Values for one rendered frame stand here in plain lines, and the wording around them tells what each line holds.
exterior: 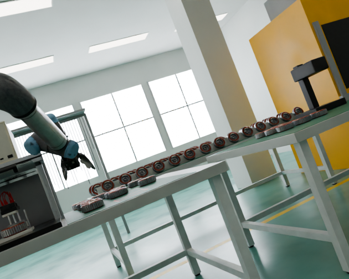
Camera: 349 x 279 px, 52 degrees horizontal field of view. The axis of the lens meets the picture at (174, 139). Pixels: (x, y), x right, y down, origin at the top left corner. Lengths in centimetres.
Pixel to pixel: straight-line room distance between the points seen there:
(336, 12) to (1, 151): 379
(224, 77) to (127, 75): 391
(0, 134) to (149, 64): 728
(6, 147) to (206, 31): 405
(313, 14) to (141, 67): 538
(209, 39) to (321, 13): 171
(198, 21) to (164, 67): 375
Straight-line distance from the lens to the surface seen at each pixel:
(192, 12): 555
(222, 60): 544
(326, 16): 450
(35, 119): 131
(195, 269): 269
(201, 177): 166
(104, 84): 865
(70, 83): 859
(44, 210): 205
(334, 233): 199
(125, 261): 302
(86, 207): 177
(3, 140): 197
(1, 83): 123
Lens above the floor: 87
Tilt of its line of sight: 2 degrees up
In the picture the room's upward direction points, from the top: 21 degrees counter-clockwise
